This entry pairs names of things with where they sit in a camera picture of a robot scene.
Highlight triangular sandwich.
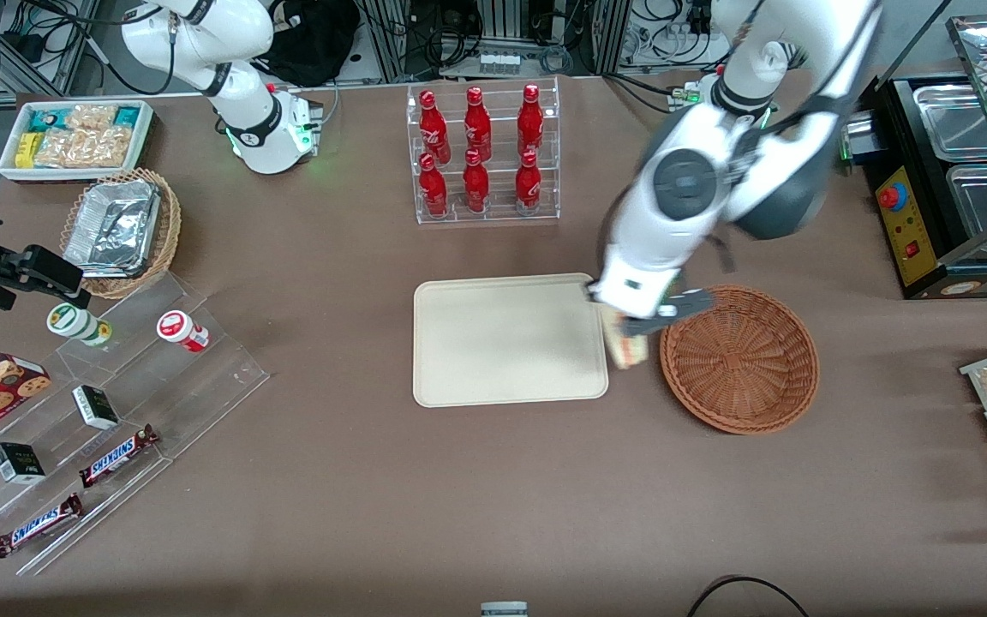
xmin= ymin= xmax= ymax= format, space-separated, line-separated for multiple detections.
xmin=601 ymin=305 xmax=651 ymax=371

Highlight beige rectangular tray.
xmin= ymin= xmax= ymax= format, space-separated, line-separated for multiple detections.
xmin=412 ymin=273 xmax=610 ymax=409

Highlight light wicker basket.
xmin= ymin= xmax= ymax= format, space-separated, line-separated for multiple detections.
xmin=60 ymin=168 xmax=182 ymax=300

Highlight brown wicker basket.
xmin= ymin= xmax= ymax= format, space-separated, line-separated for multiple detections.
xmin=660 ymin=285 xmax=821 ymax=435

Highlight green lid white bottle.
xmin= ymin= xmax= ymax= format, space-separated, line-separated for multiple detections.
xmin=46 ymin=302 xmax=114 ymax=348

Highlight aluminium foil container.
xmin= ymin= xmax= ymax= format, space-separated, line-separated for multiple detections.
xmin=63 ymin=179 xmax=161 ymax=279

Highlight white snack bin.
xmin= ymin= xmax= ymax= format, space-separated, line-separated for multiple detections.
xmin=0 ymin=99 xmax=155 ymax=183

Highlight clear acrylic bottle rack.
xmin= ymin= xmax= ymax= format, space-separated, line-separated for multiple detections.
xmin=406 ymin=76 xmax=562 ymax=226

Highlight large clear cracker bag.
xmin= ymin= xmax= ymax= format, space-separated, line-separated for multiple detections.
xmin=34 ymin=127 xmax=133 ymax=170

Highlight red cola bottle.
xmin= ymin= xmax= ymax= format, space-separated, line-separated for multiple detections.
xmin=464 ymin=87 xmax=494 ymax=162
xmin=517 ymin=83 xmax=546 ymax=156
xmin=418 ymin=153 xmax=450 ymax=219
xmin=462 ymin=149 xmax=491 ymax=214
xmin=514 ymin=150 xmax=543 ymax=216
xmin=419 ymin=90 xmax=452 ymax=165

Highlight red lid white bottle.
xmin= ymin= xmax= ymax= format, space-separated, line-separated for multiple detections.
xmin=156 ymin=309 xmax=211 ymax=354

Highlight small black box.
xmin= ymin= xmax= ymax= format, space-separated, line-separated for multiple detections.
xmin=0 ymin=441 xmax=47 ymax=486
xmin=71 ymin=384 xmax=121 ymax=431

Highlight small clear cracker bag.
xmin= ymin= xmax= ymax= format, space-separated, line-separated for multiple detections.
xmin=63 ymin=104 xmax=119 ymax=132

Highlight clear acrylic stepped stand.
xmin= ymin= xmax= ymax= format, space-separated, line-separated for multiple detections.
xmin=0 ymin=273 xmax=271 ymax=577

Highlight snickers bar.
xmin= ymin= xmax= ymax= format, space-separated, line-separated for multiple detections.
xmin=79 ymin=424 xmax=160 ymax=488
xmin=0 ymin=493 xmax=84 ymax=560

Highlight grey box with green light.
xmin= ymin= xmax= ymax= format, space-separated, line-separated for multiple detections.
xmin=840 ymin=111 xmax=882 ymax=165

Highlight black hot food display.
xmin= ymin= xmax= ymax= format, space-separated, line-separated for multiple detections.
xmin=860 ymin=0 xmax=987 ymax=302

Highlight black bag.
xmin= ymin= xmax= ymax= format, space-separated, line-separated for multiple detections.
xmin=252 ymin=0 xmax=362 ymax=88

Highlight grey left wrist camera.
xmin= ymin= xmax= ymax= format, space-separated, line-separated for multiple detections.
xmin=619 ymin=288 xmax=716 ymax=342

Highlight black table cable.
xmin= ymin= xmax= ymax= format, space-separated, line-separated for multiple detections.
xmin=685 ymin=575 xmax=811 ymax=617

